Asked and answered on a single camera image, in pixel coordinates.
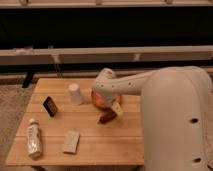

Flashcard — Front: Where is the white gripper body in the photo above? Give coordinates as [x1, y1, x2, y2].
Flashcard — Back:
[99, 94, 123, 116]

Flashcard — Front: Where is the orange ceramic bowl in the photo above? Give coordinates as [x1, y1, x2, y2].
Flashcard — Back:
[90, 90, 122, 111]

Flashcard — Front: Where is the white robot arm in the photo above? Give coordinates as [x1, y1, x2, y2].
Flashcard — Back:
[92, 66, 213, 171]

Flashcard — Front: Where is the white paper cup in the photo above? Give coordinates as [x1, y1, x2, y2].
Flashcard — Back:
[68, 83, 83, 105]

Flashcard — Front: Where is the wooden folding table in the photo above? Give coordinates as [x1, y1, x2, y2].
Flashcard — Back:
[6, 78, 144, 166]

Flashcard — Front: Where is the black small box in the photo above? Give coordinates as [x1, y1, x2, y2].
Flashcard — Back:
[43, 96, 58, 117]

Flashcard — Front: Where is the clear plastic bottle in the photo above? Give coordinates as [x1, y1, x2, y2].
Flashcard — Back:
[27, 118, 42, 159]

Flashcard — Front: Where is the long white shelf rail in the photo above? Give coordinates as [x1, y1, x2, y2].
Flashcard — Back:
[0, 45, 213, 66]

